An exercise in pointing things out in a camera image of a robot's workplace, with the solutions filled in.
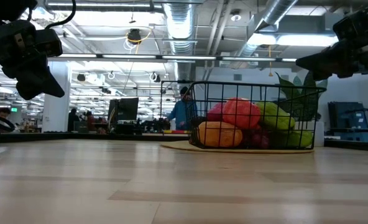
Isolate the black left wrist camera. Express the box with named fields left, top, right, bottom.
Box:
left=34, top=28, right=64, bottom=58

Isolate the black wire basket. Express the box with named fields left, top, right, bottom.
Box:
left=185, top=81, right=328, bottom=151

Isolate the purple grape bunch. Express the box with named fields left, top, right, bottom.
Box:
left=241, top=124, right=271, bottom=150

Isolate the orange mango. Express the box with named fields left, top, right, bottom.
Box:
left=197, top=121, right=244, bottom=148

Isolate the white building column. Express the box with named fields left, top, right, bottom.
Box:
left=41, top=60, right=71, bottom=134

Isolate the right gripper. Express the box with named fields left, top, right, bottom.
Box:
left=295, top=29, right=368, bottom=82

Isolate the green starfruit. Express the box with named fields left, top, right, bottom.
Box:
left=254, top=101, right=297, bottom=131

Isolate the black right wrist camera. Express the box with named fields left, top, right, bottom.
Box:
left=332, top=8, right=368, bottom=43

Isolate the black ceiling device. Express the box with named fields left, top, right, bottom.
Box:
left=127, top=28, right=142, bottom=45

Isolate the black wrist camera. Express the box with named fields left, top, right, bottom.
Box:
left=332, top=8, right=368, bottom=43
left=34, top=28, right=64, bottom=58

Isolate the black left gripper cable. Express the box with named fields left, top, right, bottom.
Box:
left=44, top=0, right=77, bottom=30

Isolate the green cucumber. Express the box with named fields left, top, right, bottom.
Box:
left=270, top=129, right=314, bottom=149

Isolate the round tan woven placemat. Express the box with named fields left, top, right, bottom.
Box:
left=160, top=140, right=315, bottom=155

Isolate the orange bell pepper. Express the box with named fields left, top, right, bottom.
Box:
left=221, top=97, right=262, bottom=130

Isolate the black computer monitor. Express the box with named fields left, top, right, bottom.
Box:
left=107, top=96, right=140, bottom=123

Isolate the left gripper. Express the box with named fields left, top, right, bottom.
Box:
left=0, top=19, right=66, bottom=101

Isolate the blue background machine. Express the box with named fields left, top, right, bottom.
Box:
left=326, top=100, right=368, bottom=142

